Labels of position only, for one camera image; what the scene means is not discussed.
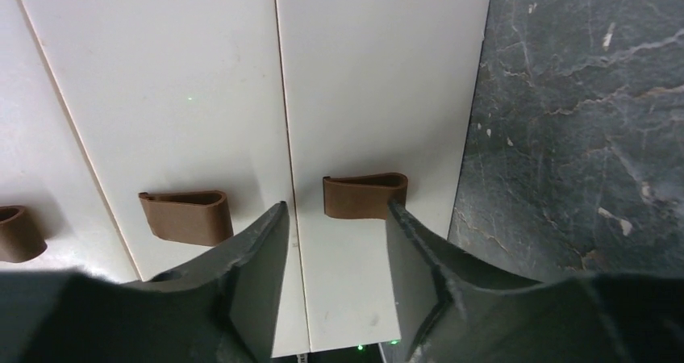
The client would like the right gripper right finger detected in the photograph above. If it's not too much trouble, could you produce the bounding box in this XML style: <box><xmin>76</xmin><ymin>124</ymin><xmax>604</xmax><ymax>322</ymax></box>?
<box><xmin>386</xmin><ymin>202</ymin><xmax>683</xmax><ymax>362</ymax></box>

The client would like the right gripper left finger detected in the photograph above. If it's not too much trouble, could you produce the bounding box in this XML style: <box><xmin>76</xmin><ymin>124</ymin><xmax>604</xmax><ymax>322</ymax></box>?
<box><xmin>1</xmin><ymin>202</ymin><xmax>290</xmax><ymax>362</ymax></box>

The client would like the white drawer organizer box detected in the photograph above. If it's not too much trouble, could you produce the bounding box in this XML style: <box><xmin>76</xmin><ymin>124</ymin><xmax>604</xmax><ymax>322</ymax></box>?
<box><xmin>1</xmin><ymin>0</ymin><xmax>489</xmax><ymax>356</ymax></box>

